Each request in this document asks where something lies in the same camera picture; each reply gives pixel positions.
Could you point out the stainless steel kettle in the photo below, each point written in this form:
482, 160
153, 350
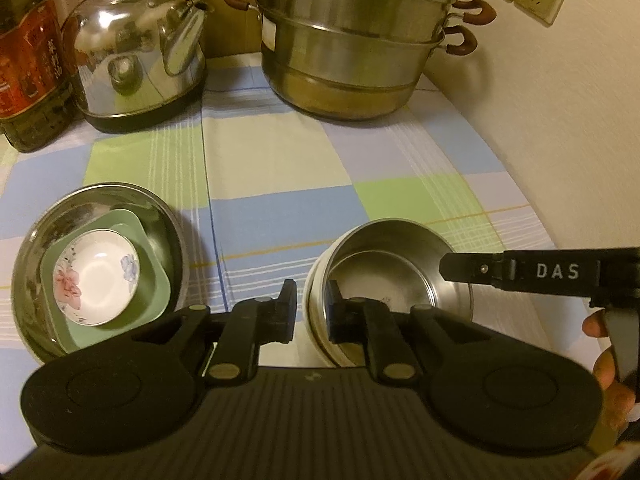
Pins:
135, 60

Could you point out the cooking oil bottle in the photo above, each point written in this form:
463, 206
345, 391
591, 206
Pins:
30, 60

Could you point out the checkered tablecloth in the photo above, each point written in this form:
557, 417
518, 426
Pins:
280, 170

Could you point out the round stainless steel plate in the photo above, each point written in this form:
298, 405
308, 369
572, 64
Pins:
60, 210

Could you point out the person's right hand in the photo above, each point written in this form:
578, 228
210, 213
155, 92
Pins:
607, 375

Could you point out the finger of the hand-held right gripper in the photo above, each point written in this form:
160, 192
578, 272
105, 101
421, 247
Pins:
465, 269

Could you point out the green square plate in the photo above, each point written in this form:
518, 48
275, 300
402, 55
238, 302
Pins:
150, 280

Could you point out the small white floral plate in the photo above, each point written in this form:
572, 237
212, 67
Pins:
97, 277

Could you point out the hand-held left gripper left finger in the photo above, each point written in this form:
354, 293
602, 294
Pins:
287, 315

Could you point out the stainless steel steamer pot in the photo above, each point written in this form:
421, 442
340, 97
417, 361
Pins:
350, 45

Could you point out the stainless steel bowl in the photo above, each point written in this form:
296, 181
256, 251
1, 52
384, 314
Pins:
395, 250

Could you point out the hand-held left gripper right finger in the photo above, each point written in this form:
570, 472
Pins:
336, 320

